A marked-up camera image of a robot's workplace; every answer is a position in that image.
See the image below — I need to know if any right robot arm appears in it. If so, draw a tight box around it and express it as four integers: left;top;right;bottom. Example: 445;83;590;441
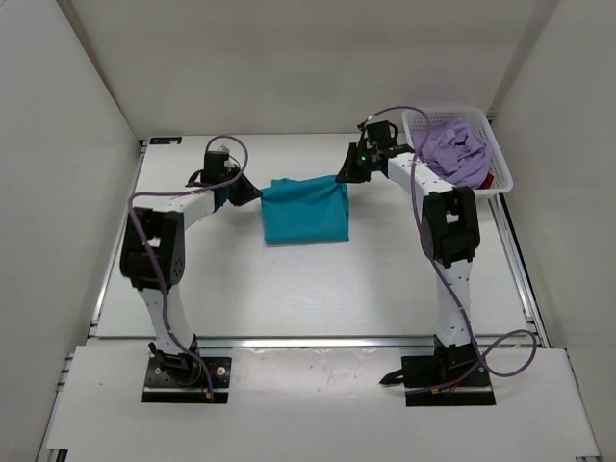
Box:
335;120;480;349

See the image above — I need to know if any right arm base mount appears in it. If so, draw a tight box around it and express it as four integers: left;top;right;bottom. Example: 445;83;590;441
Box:
379;344;496;407

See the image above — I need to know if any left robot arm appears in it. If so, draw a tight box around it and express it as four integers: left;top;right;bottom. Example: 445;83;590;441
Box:
119;145;261;385

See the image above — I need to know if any red t-shirt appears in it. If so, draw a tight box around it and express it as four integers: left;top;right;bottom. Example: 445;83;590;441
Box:
479;172;495;190

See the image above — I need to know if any small dark label sticker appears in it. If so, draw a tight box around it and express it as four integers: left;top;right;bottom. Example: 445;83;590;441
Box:
149;137;182;145

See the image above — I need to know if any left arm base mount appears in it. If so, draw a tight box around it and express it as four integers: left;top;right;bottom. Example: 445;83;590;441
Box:
141;342;232;404

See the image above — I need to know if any teal t-shirt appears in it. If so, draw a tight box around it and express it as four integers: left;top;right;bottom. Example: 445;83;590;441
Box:
261;175;349;245

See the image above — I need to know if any purple t-shirt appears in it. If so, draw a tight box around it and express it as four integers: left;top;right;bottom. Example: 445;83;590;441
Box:
422;117;494;190

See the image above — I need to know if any white plastic basket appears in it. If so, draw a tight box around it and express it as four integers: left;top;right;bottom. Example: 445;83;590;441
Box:
401;106;513;199

